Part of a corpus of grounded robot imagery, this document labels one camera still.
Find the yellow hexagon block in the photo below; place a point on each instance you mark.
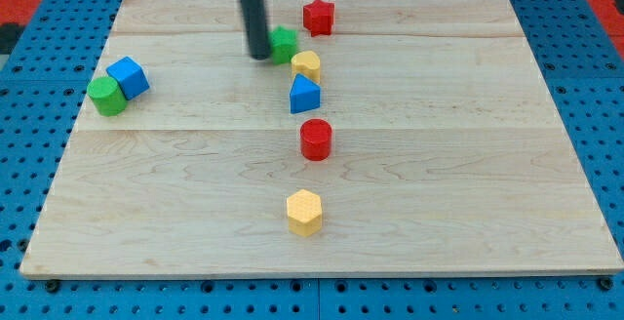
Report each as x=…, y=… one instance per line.
x=304, y=212

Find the red cylinder block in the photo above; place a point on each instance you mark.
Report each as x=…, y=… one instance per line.
x=316, y=139

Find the blue triangle block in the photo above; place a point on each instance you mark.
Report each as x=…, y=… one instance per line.
x=305, y=94

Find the yellow heart block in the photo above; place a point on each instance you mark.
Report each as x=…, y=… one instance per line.
x=308, y=64

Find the green star block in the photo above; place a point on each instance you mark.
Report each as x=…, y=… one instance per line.
x=284, y=44

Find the red star block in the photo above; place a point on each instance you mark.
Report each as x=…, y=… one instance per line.
x=318, y=17

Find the light wooden board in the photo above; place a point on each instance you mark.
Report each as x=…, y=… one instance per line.
x=448, y=158

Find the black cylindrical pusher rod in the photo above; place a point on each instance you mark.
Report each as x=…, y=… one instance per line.
x=256, y=27

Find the blue cube block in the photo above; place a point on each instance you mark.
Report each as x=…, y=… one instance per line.
x=130, y=76

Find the green cylinder block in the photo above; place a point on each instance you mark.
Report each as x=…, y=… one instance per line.
x=107, y=96

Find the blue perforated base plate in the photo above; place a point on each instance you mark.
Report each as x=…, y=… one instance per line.
x=42, y=87

